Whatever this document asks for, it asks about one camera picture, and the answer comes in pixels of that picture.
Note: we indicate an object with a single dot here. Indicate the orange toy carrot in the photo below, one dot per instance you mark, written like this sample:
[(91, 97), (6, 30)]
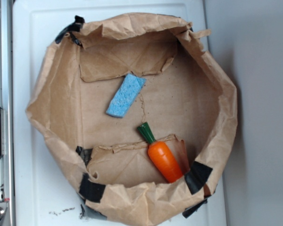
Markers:
[(161, 156)]

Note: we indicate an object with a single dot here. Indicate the brown paper bag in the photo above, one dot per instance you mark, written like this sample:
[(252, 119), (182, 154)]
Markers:
[(188, 101)]

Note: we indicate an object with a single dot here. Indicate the blue sponge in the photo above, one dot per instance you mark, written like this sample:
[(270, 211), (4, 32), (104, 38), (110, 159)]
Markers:
[(125, 96)]

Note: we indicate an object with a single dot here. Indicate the metal rail frame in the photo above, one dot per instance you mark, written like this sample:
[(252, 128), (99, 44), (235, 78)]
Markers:
[(7, 190)]

